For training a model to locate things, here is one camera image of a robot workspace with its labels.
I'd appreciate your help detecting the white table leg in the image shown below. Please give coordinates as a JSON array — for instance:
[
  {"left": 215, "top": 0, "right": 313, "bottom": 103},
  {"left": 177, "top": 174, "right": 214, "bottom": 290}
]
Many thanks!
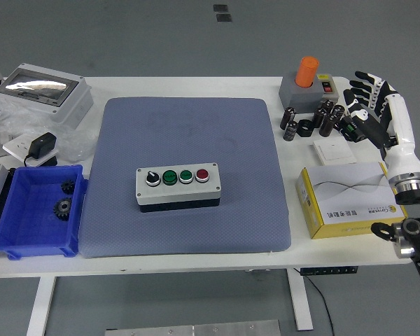
[
  {"left": 287, "top": 269, "right": 314, "bottom": 332},
  {"left": 26, "top": 276, "right": 57, "bottom": 336}
]

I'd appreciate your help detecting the black module with green terminal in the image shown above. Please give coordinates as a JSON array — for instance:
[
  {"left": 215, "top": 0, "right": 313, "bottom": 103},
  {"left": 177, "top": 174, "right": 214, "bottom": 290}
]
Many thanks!
[{"left": 339, "top": 113, "right": 370, "bottom": 143}]

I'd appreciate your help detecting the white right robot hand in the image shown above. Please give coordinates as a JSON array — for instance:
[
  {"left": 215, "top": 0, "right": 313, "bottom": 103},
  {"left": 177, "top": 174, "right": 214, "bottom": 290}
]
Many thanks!
[{"left": 342, "top": 71, "right": 420, "bottom": 182}]

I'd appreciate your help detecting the orange cylinder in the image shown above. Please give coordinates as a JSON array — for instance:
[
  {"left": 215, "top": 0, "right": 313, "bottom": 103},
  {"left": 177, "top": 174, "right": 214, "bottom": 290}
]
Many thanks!
[{"left": 294, "top": 56, "right": 320, "bottom": 88}]

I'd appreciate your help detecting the grey four-button control box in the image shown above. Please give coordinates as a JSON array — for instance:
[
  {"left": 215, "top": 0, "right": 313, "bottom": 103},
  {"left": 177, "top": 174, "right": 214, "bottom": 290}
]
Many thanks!
[{"left": 135, "top": 162, "right": 222, "bottom": 214}]

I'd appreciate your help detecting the black table control panel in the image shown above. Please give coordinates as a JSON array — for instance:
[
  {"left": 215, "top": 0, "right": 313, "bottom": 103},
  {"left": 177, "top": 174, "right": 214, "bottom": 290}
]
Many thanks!
[{"left": 300, "top": 266, "right": 358, "bottom": 277}]

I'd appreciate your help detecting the white socket plate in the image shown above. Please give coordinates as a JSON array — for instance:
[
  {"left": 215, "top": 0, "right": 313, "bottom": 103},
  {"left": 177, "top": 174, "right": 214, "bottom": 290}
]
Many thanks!
[{"left": 2, "top": 134, "right": 59, "bottom": 165}]

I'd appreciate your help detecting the grey enclosure with clear window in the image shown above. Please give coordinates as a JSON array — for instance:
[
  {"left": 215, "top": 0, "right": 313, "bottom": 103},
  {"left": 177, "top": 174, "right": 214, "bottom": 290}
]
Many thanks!
[{"left": 0, "top": 62, "right": 95, "bottom": 130}]

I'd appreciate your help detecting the black power adapter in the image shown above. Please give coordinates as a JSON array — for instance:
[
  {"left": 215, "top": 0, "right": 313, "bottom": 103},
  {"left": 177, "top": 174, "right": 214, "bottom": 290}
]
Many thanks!
[{"left": 22, "top": 132, "right": 59, "bottom": 167}]

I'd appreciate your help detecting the grey-blue table mat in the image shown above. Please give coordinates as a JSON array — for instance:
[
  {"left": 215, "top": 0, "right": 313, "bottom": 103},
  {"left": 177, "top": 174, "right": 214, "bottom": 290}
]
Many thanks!
[{"left": 78, "top": 97, "right": 291, "bottom": 259}]

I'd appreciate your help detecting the grey switch box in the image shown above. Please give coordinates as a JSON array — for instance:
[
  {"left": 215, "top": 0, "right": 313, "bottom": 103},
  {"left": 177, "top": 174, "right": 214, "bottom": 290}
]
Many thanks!
[{"left": 278, "top": 71, "right": 341, "bottom": 113}]

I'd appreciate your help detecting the white and yellow carton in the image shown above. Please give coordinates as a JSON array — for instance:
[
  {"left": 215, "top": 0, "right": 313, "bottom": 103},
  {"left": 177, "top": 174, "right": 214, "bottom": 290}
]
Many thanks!
[{"left": 295, "top": 161, "right": 409, "bottom": 240}]

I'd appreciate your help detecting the white wall switch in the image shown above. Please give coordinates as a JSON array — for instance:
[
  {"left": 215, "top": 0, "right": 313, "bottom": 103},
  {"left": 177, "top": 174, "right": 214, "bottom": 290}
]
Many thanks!
[{"left": 313, "top": 138, "right": 358, "bottom": 165}]

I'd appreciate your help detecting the blue plastic bin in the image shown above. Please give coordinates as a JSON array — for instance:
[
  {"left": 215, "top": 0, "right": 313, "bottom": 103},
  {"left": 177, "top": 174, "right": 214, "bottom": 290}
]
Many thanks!
[{"left": 0, "top": 164, "right": 89, "bottom": 260}]

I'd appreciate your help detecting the large black gear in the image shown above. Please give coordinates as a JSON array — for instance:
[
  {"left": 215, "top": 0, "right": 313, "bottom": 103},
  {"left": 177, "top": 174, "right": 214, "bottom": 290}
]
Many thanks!
[{"left": 52, "top": 197, "right": 74, "bottom": 221}]

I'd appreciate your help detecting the black ring nut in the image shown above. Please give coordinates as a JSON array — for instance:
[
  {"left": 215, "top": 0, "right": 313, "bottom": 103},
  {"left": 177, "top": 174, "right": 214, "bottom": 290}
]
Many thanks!
[{"left": 297, "top": 119, "right": 314, "bottom": 137}]

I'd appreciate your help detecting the clear plastic bag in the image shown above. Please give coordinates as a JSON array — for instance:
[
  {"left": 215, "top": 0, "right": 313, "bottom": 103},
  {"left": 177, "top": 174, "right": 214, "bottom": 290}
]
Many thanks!
[{"left": 0, "top": 101, "right": 95, "bottom": 164}]

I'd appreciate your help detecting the black cable under table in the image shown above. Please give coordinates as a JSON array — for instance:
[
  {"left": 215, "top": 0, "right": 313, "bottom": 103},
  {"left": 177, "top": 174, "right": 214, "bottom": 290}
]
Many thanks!
[{"left": 293, "top": 267, "right": 335, "bottom": 336}]

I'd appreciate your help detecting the grey metal plate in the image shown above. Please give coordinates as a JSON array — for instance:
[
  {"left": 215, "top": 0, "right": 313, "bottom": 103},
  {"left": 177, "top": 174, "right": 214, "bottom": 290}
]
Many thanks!
[{"left": 104, "top": 318, "right": 281, "bottom": 336}]

